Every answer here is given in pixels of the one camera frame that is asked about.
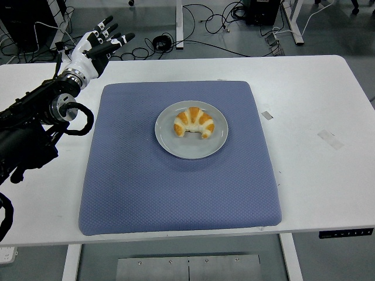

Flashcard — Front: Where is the black equipment box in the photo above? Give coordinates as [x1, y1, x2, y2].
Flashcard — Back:
[245, 0, 282, 26]

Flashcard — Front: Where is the white background desk leg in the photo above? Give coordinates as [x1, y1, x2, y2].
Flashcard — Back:
[281, 0, 305, 46]
[46, 0, 70, 44]
[175, 0, 185, 50]

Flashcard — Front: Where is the round grey plate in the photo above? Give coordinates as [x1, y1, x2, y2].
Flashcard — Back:
[154, 100, 229, 160]

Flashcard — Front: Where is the white power strip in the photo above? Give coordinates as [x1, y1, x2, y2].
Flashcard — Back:
[0, 246, 18, 265]

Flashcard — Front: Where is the black power adapter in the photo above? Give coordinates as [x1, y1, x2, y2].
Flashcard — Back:
[55, 42, 71, 56]

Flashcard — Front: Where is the coiled black cable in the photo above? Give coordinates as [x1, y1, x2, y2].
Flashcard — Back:
[152, 34, 173, 53]

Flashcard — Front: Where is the grey metal plate with screws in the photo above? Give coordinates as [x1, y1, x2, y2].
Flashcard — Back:
[116, 254, 261, 281]

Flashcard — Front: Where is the black computer tower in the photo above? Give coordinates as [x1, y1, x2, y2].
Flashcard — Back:
[0, 0, 67, 52]

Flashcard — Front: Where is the white floor cable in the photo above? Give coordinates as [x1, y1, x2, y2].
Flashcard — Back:
[272, 0, 335, 35]

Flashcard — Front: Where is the long black floor cable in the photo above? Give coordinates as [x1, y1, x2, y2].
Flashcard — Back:
[172, 40, 250, 57]

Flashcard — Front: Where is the blue quilted mat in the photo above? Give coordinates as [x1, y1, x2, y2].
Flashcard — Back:
[78, 80, 283, 237]

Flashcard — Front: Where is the black table control panel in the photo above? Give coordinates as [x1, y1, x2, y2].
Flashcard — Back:
[318, 227, 375, 239]

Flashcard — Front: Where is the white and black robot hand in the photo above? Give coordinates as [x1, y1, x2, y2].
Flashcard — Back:
[62, 15, 137, 80]

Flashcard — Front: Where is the large grey tape piece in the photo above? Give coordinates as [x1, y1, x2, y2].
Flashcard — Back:
[316, 129, 346, 150]

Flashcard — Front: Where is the golden croissant bread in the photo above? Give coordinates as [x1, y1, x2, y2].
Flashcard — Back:
[173, 107, 216, 139]

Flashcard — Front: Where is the white table leg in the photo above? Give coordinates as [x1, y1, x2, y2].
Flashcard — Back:
[62, 244, 83, 281]
[278, 233, 304, 281]

